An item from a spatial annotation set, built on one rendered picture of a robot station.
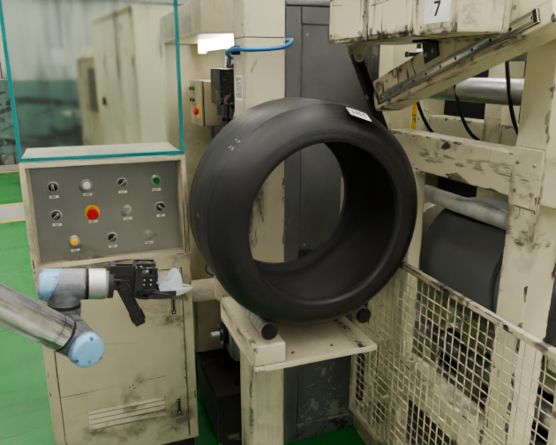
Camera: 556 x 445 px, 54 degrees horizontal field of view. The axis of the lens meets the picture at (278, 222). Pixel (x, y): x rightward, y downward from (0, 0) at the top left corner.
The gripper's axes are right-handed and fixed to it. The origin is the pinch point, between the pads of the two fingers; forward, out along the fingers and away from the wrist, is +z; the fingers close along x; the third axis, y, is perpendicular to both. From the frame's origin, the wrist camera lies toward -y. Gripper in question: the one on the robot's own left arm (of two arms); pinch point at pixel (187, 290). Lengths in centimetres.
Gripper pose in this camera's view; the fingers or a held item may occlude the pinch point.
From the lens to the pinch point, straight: 143.0
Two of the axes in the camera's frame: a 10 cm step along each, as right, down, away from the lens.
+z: 9.3, 0.2, 3.7
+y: 1.1, -9.7, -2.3
